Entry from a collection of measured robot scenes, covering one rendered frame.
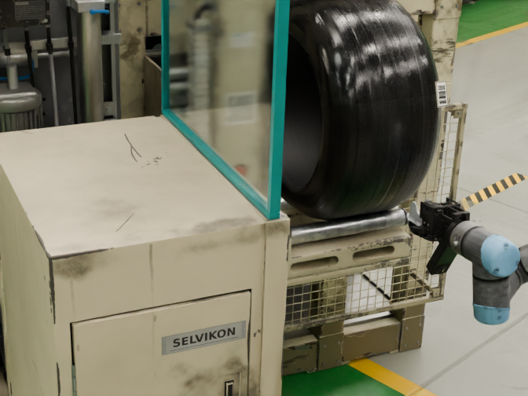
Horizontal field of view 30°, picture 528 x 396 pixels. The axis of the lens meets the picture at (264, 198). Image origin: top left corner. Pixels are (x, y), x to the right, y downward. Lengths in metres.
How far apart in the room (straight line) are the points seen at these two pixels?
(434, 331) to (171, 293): 2.30
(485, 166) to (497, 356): 1.86
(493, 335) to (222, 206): 2.30
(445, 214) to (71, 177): 0.84
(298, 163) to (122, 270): 1.20
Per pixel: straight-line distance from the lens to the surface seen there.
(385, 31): 2.29
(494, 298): 2.07
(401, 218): 2.50
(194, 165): 1.82
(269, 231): 1.61
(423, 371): 3.56
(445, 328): 3.82
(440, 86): 2.31
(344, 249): 2.43
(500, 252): 2.01
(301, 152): 2.69
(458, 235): 2.10
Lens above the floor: 1.96
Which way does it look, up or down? 24 degrees down
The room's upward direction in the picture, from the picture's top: 2 degrees clockwise
